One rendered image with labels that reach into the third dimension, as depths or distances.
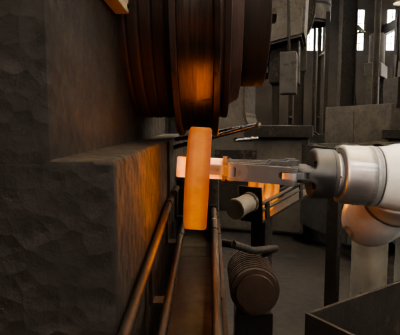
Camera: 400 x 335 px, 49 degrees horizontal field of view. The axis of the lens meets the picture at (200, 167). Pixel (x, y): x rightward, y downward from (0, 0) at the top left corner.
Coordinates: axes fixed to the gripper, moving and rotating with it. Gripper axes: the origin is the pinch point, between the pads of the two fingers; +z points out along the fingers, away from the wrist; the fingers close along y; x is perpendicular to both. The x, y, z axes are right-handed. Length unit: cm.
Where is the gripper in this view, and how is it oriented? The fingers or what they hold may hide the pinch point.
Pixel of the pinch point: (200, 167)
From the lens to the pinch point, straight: 65.3
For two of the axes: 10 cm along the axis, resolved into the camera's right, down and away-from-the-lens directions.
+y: 0.2, -1.0, 9.9
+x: 0.5, -9.9, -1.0
